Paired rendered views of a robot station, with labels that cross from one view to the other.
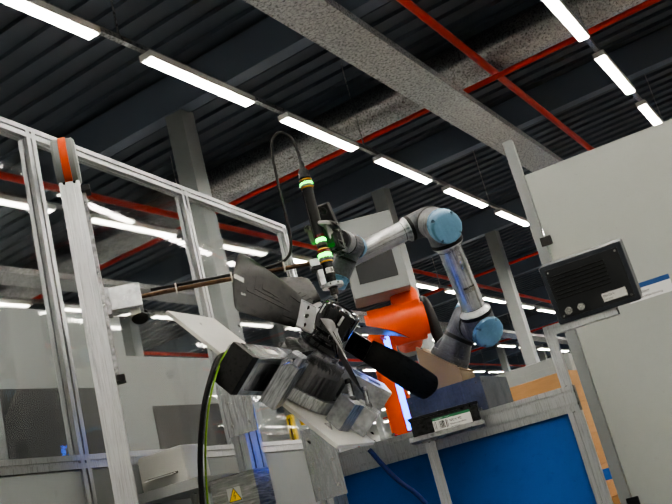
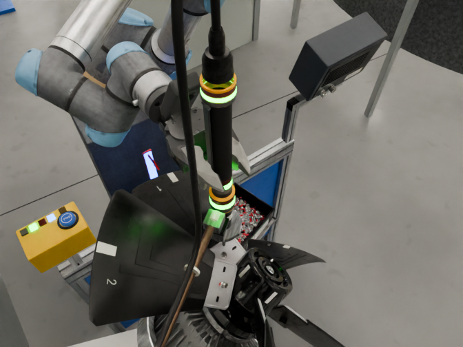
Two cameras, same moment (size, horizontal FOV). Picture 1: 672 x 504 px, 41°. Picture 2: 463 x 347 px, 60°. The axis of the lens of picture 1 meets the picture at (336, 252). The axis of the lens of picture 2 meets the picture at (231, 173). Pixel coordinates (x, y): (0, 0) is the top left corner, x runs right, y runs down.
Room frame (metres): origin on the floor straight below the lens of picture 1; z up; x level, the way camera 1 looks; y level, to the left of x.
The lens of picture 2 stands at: (2.51, 0.33, 2.01)
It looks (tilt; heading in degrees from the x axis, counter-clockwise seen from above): 55 degrees down; 303
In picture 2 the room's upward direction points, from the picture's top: straight up
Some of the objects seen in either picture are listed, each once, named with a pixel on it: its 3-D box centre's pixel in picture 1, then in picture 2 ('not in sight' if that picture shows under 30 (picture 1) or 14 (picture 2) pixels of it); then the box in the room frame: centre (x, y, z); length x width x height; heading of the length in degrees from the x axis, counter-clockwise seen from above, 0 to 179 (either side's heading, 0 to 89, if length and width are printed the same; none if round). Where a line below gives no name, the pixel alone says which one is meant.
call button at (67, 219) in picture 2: not in sight; (67, 219); (3.14, 0.14, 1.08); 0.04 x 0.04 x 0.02
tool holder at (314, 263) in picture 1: (326, 273); (220, 217); (2.71, 0.05, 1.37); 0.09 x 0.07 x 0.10; 103
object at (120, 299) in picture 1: (123, 299); not in sight; (2.57, 0.65, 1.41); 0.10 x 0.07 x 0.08; 103
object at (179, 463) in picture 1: (171, 468); not in sight; (2.75, 0.65, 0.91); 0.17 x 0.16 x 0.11; 68
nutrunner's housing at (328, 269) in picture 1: (317, 226); (220, 161); (2.72, 0.04, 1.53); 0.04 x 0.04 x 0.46
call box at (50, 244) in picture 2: not in sight; (58, 237); (3.16, 0.18, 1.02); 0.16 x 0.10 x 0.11; 68
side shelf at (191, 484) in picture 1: (198, 487); not in sight; (2.81, 0.59, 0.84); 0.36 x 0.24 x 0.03; 158
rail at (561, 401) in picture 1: (444, 435); (189, 202); (3.02, -0.19, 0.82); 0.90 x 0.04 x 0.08; 68
